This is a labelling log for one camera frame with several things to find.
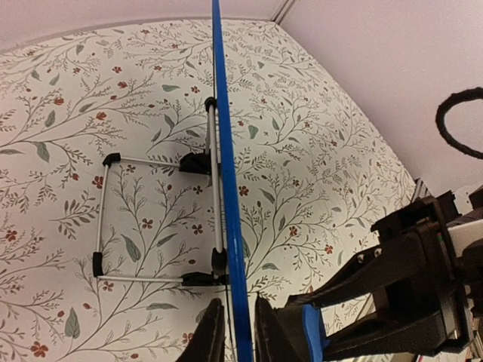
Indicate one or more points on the blue whiteboard eraser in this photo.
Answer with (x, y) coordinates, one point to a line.
(314, 332)

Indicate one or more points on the floral patterned tablecloth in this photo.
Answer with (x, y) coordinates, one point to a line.
(96, 222)

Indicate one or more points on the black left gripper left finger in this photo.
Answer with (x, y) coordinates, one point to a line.
(208, 341)

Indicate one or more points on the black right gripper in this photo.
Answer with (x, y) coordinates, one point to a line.
(430, 266)

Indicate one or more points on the small blue-framed whiteboard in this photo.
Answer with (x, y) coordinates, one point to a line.
(240, 306)

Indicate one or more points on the right aluminium frame post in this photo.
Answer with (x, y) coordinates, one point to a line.
(282, 10)

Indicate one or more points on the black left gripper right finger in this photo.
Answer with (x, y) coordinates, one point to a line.
(270, 341)

